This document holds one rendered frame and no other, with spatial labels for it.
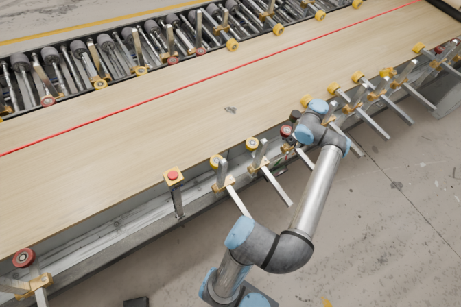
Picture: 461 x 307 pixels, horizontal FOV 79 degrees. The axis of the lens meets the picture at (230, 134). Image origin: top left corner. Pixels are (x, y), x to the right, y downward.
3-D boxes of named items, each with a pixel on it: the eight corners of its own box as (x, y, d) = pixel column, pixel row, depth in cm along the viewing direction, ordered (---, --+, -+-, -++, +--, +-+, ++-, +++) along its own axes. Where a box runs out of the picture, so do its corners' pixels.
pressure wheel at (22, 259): (20, 267, 131) (7, 263, 121) (32, 250, 135) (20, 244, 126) (36, 273, 130) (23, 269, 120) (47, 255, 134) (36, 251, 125)
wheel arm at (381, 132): (388, 140, 176) (392, 136, 173) (385, 142, 175) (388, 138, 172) (334, 88, 198) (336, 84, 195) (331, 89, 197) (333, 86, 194)
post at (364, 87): (337, 130, 206) (370, 84, 167) (334, 132, 205) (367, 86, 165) (334, 127, 208) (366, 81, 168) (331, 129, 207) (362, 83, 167)
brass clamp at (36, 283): (54, 284, 129) (49, 283, 125) (21, 302, 124) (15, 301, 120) (51, 272, 132) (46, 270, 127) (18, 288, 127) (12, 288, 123)
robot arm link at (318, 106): (306, 107, 124) (313, 92, 129) (298, 123, 135) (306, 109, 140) (326, 116, 122) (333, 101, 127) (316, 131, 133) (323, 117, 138)
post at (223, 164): (221, 198, 175) (228, 162, 136) (217, 201, 174) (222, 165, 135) (219, 193, 177) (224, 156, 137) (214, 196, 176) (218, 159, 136)
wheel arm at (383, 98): (412, 124, 185) (416, 121, 182) (409, 127, 184) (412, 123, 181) (358, 76, 207) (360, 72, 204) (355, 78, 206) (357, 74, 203)
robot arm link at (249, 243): (225, 320, 133) (269, 268, 79) (194, 299, 137) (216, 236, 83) (239, 290, 143) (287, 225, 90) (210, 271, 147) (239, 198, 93)
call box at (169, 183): (184, 186, 124) (184, 178, 118) (170, 193, 122) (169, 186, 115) (178, 173, 127) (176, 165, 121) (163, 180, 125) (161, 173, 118)
